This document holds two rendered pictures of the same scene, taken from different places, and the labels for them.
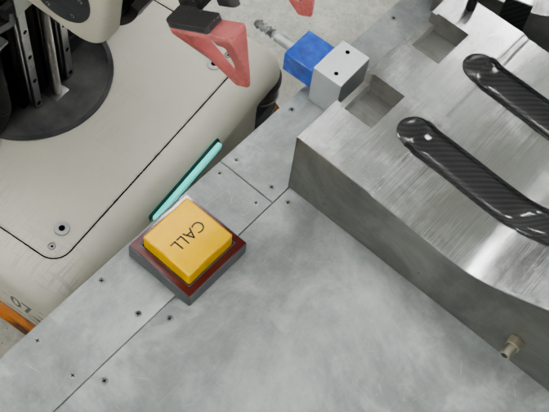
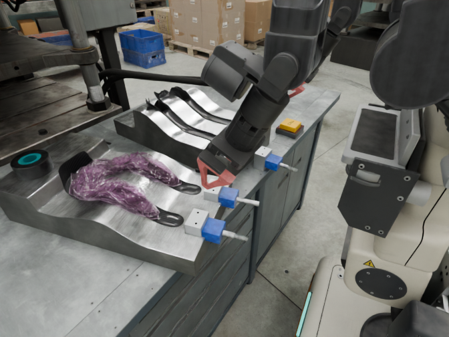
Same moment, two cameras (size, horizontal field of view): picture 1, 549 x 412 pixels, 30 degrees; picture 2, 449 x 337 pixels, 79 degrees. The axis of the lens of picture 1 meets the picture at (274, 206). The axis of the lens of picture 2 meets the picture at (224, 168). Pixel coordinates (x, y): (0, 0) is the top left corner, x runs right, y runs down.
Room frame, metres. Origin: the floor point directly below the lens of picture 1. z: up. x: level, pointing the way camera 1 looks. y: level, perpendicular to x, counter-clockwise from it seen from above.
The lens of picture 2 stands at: (1.37, -0.14, 1.32)
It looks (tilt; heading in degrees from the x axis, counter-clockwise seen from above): 37 degrees down; 182
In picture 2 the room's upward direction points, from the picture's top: straight up
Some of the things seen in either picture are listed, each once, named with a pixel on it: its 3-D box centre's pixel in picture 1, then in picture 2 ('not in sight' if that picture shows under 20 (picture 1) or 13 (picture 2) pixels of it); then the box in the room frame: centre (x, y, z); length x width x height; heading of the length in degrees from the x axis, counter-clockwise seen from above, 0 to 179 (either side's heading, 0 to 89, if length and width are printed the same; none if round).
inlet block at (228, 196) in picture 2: not in sight; (232, 198); (0.88, -0.14, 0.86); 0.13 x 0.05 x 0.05; 74
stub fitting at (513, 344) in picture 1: (511, 347); not in sight; (0.39, -0.23, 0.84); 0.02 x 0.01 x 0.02; 147
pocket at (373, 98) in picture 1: (367, 109); not in sight; (0.60, -0.07, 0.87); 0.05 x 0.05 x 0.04; 57
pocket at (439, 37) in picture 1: (431, 48); not in sight; (0.69, -0.13, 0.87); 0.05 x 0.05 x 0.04; 57
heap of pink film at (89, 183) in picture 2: not in sight; (121, 176); (0.86, -0.41, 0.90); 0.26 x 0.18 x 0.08; 74
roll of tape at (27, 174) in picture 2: not in sight; (33, 164); (0.85, -0.62, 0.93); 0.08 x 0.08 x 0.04
